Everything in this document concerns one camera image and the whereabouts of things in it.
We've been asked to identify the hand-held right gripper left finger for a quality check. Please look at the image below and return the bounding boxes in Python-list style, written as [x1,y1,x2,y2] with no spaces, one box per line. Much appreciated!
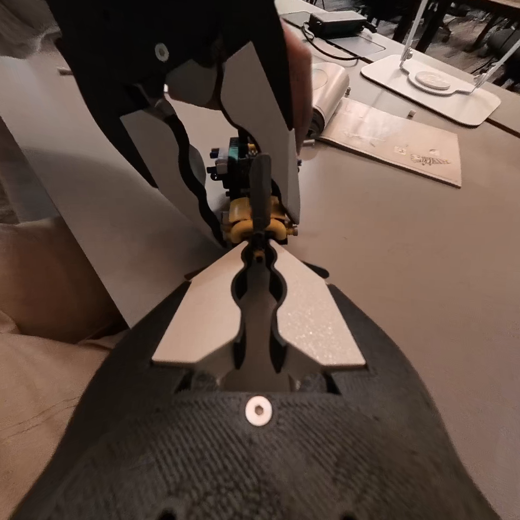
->
[151,244,247,380]

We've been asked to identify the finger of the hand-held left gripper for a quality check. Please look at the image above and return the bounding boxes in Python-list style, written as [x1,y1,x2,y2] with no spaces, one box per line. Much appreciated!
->
[219,40,303,226]
[120,108,228,249]

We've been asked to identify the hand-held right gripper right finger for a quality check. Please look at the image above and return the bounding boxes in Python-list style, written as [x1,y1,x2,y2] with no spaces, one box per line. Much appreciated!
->
[264,242,366,382]

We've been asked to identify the lego propeller engine model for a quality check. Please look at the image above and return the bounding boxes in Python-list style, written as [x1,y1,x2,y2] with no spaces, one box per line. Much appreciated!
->
[185,136,330,282]

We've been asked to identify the lego instruction booklet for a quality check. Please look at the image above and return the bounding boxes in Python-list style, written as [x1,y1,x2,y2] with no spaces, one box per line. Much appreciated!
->
[307,63,463,188]

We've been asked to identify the person's left hand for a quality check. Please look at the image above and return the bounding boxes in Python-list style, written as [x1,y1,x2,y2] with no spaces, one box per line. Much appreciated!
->
[284,22,314,157]

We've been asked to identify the black power adapter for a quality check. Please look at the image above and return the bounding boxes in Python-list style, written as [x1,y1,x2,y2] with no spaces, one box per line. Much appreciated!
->
[309,10,368,39]

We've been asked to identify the grey desk pad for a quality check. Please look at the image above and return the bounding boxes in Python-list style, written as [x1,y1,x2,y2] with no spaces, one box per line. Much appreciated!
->
[280,11,386,62]

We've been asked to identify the white desk stand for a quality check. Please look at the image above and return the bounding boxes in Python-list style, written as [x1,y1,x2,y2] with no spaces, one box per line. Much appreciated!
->
[361,0,520,126]

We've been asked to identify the black office chair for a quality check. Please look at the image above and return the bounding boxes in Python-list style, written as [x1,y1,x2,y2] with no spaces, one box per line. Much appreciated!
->
[483,28,520,88]

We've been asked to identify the black power cable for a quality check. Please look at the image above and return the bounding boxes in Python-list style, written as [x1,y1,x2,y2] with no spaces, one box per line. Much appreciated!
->
[303,22,362,62]

